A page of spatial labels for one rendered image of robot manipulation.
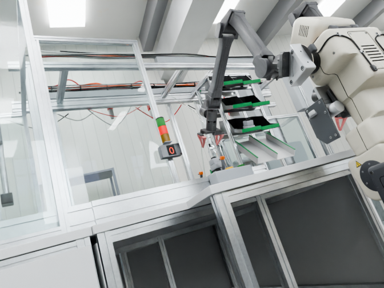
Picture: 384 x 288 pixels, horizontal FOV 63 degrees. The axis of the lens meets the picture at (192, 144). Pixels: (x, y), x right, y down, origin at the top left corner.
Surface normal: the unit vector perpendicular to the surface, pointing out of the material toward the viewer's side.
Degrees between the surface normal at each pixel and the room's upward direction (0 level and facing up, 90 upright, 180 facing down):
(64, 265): 90
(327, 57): 90
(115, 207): 90
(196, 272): 90
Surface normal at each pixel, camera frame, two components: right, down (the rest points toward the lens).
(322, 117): -0.90, 0.18
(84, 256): 0.42, -0.39
